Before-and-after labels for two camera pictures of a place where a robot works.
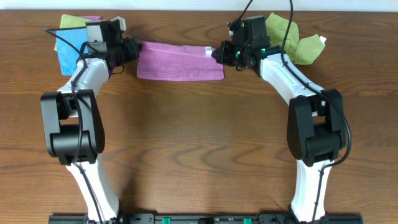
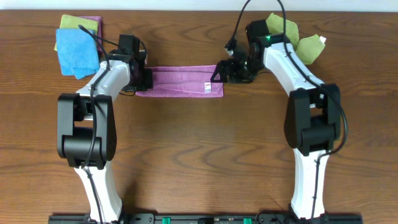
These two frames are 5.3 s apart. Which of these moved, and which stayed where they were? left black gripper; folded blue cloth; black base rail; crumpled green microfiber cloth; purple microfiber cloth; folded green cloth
Moved: left black gripper; purple microfiber cloth
Stayed: crumpled green microfiber cloth; folded blue cloth; folded green cloth; black base rail
